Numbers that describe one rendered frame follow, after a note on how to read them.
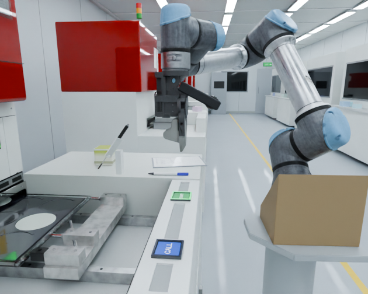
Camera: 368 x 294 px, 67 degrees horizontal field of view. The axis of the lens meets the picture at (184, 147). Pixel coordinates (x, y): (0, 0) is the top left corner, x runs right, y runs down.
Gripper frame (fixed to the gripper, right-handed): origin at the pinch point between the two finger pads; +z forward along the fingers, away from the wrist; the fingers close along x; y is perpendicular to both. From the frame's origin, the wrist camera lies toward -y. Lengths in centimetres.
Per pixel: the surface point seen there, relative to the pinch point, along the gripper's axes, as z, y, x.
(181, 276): 14.5, -2.6, 33.4
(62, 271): 23.3, 24.7, 22.6
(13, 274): 28, 39, 19
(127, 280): 27.4, 11.5, 19.1
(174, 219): 15.0, 1.2, 12.8
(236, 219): 111, -36, -178
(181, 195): 14.2, 0.6, -0.1
